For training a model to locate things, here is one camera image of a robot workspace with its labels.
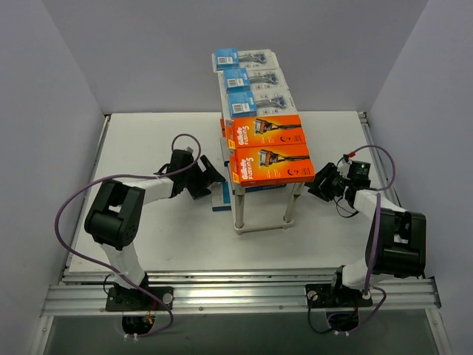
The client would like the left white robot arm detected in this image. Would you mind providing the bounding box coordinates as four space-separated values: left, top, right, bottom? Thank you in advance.
84 149 225 310

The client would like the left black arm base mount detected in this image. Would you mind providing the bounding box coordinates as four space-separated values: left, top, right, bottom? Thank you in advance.
105 285 174 312

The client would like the aluminium mounting rail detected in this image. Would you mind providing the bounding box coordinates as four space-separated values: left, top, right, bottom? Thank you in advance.
41 268 440 317

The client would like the Gillette SkinGuard blister pack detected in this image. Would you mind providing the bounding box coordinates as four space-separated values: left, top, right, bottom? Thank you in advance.
217 68 288 94

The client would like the clear blue-card razor blister pack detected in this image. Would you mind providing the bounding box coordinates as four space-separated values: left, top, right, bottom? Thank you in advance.
221 89 298 119

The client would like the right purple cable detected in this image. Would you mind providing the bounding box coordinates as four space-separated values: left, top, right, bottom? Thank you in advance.
328 144 398 334

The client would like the orange Fusion5 razor box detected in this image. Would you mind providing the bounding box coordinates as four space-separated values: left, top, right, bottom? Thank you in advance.
229 143 316 187
225 115 306 150
220 117 226 138

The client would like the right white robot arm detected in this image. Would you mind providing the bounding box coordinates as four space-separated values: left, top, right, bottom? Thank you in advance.
306 160 426 305

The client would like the white two-tier shelf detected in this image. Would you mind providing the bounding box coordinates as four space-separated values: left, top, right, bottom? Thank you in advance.
218 82 306 234

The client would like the purple cable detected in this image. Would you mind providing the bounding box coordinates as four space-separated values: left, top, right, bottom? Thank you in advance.
54 133 203 337
328 144 398 334

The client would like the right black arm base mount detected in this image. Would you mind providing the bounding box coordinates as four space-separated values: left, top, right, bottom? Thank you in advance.
304 283 373 308

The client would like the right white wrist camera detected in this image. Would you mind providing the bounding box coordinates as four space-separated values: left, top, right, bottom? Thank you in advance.
336 153 353 166

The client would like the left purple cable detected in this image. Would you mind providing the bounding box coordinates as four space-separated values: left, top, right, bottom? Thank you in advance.
54 133 203 337

